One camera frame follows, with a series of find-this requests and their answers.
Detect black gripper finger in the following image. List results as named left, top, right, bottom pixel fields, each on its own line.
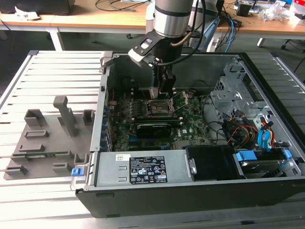
left=159, top=69, right=177, bottom=99
left=153, top=65, right=165, bottom=89

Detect CPU socket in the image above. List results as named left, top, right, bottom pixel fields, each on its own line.
left=145, top=97, right=174, bottom=117

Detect black RAM slot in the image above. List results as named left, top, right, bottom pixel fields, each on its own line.
left=133, top=118, right=183, bottom=125
left=133, top=114, right=179, bottom=120
left=137, top=87, right=177, bottom=93

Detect green motherboard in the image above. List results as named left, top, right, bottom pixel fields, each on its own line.
left=106, top=88, right=215, bottom=152

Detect white power strip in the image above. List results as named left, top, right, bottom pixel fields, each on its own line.
left=206, top=38, right=220, bottom=52

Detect black graphics card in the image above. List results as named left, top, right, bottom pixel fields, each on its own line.
left=135, top=122, right=172, bottom=139

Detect silver metal drive cage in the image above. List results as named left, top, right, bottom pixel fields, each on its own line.
left=209, top=57, right=275, bottom=125

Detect grey chipset heatsink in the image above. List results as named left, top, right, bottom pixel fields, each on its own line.
left=175, top=140, right=189, bottom=150

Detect small black container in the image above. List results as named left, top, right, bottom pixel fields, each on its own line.
left=237, top=3, right=251, bottom=17

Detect wooden desk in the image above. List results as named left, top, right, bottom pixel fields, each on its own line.
left=46, top=0, right=305, bottom=52
left=0, top=11, right=58, bottom=31

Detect silver power supply with label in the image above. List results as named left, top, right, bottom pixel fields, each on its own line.
left=87, top=151, right=195, bottom=188

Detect clear plastic bags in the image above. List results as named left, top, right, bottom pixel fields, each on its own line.
left=259, top=2, right=293, bottom=22

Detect black PC case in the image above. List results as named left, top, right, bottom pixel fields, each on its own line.
left=75, top=51, right=305, bottom=219

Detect hard disk in blue carrier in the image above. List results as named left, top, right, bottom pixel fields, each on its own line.
left=233, top=149, right=294, bottom=179

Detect black chair base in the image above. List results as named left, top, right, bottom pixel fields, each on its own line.
left=280, top=39, right=305, bottom=52

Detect grey parts rack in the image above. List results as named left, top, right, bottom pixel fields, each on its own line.
left=2, top=95, right=96, bottom=181

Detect white and red box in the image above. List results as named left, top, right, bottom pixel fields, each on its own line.
left=289, top=0, right=305, bottom=27

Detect green RAM stick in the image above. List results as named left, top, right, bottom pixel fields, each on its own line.
left=11, top=152, right=70, bottom=159

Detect large black box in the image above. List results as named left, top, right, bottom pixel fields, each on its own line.
left=0, top=0, right=72, bottom=15

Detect crumpled white paper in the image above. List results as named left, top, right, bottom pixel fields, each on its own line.
left=14, top=6, right=41, bottom=21

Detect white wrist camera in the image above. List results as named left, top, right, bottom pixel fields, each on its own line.
left=128, top=38, right=156, bottom=68

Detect blue cable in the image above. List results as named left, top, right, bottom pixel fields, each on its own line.
left=223, top=13, right=240, bottom=52

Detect red yellow black wire bundle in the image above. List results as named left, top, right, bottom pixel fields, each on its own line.
left=224, top=124, right=260, bottom=146

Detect blue flat wire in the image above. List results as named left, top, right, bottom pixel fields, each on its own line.
left=257, top=124, right=275, bottom=153

